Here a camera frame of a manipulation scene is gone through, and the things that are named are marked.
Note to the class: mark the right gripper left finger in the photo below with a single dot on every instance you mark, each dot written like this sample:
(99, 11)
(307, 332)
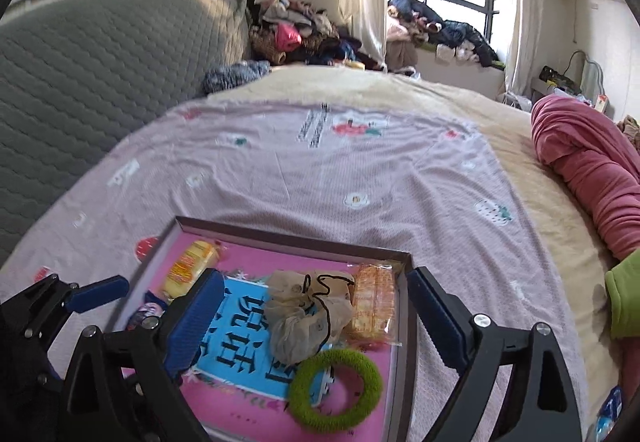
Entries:
(124, 385)

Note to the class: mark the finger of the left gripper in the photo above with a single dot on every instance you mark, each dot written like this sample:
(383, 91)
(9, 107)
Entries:
(87, 298)
(35, 398)

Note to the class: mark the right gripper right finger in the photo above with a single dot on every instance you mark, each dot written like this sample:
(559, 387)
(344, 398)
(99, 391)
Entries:
(539, 403)

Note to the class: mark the blue cookie packet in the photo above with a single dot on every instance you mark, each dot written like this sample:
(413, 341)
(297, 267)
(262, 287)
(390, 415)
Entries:
(152, 306)

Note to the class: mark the yellow packaged cake snack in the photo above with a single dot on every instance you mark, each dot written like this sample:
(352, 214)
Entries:
(191, 264)

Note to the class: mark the orange cracker packet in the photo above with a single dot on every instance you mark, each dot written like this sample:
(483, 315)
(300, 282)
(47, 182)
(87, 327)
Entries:
(374, 318)

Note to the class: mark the beige mesh scrunchie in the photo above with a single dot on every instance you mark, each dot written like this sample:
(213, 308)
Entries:
(306, 312)

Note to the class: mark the small candy wrapper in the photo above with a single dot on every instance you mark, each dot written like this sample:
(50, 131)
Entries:
(608, 414)

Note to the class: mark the beige bed blanket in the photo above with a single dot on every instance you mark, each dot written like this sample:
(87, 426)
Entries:
(577, 251)

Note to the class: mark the dark shallow box tray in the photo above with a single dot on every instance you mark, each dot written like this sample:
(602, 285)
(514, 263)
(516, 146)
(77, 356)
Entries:
(236, 388)

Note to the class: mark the grey quilted headboard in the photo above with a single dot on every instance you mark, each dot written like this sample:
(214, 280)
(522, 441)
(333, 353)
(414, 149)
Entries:
(78, 76)

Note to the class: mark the pink floral bedsheet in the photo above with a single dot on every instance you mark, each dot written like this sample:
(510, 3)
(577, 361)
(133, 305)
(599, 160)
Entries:
(429, 187)

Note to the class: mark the pink green blanket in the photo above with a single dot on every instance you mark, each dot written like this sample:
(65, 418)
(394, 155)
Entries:
(600, 167)

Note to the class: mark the blue knitted item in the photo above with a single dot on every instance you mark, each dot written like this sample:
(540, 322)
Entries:
(227, 77)

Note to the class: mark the clothes pile by headboard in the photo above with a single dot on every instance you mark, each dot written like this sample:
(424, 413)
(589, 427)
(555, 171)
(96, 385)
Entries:
(294, 32)

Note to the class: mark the clothes pile on windowsill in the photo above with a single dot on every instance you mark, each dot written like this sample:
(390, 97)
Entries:
(424, 25)

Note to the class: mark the right white curtain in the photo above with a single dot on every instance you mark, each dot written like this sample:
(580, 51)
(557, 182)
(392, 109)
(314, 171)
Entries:
(527, 16)

